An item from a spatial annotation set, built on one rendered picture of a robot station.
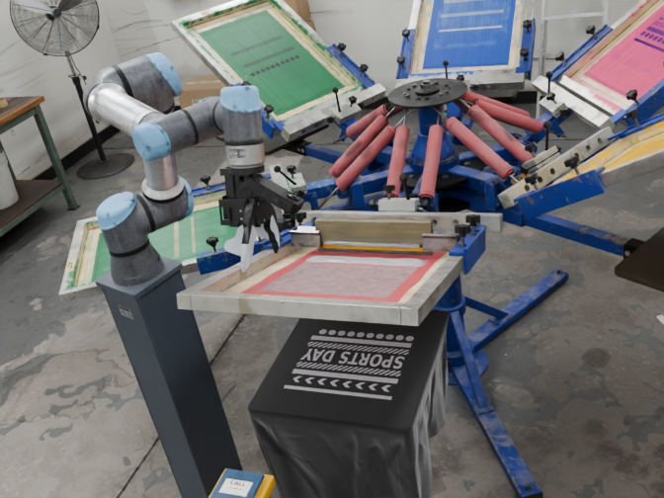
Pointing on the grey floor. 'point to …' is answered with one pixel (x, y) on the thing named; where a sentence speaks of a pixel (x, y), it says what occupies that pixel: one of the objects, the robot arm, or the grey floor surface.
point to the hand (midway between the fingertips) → (264, 263)
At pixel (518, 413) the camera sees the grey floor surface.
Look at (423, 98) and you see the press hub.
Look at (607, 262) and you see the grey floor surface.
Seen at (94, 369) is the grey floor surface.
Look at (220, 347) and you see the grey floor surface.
